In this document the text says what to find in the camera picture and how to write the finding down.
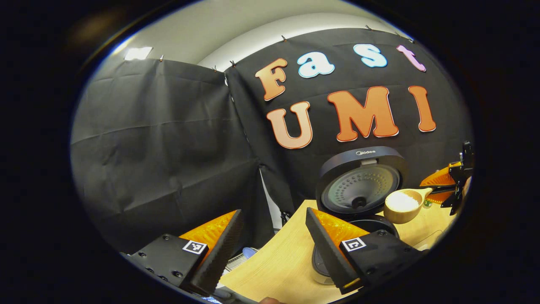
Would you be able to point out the wooden spoon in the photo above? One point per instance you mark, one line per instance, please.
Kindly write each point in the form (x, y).
(394, 215)

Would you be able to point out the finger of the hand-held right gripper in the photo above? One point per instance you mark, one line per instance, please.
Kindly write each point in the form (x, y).
(445, 196)
(443, 177)

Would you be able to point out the white rice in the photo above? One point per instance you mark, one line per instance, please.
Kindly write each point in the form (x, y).
(404, 200)

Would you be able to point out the white ribbed object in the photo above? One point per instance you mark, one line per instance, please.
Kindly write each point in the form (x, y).
(235, 261)

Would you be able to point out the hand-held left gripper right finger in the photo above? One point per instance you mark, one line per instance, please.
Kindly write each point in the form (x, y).
(327, 253)

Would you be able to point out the blue round object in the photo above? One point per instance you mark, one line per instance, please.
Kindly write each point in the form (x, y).
(249, 252)

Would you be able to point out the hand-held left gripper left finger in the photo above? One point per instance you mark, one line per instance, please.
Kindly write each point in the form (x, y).
(219, 257)

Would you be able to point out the black rice cooker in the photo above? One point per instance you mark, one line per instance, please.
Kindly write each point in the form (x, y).
(333, 169)

